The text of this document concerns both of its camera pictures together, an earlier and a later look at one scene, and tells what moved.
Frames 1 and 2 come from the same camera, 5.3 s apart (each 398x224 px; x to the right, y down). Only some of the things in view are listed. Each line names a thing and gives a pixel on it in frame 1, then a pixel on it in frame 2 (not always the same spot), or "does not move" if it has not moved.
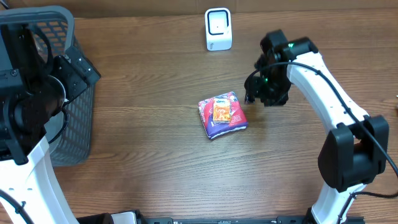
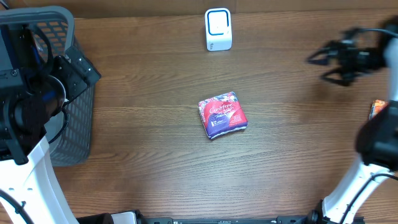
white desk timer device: [218, 29] does not move
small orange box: [221, 110] → [377, 106]
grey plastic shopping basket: [74, 70] does not move
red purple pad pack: [222, 115] does not move
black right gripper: [254, 88] → [343, 48]
